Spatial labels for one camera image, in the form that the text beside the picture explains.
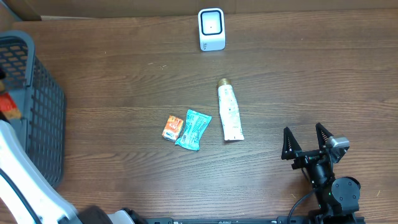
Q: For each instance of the teal snack packet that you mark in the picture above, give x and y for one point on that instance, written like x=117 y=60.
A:
x=195 y=125

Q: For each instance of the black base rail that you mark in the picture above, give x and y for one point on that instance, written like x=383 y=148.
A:
x=248 y=221

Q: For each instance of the small orange snack packet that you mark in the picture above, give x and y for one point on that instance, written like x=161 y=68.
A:
x=172 y=128

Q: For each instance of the orange noodle package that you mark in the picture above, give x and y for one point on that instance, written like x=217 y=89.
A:
x=8 y=107

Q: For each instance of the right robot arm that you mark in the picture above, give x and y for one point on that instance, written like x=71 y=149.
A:
x=338 y=198

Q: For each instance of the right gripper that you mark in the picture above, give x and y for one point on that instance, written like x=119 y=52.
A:
x=291 y=149

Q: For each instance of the dark grey plastic basket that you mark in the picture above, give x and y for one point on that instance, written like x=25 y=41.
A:
x=41 y=101

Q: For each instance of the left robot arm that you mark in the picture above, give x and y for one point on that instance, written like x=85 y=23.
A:
x=31 y=199

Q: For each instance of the white tube gold cap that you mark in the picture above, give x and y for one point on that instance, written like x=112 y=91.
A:
x=229 y=111

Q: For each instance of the white barcode scanner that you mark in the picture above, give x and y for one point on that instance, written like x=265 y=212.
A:
x=211 y=29

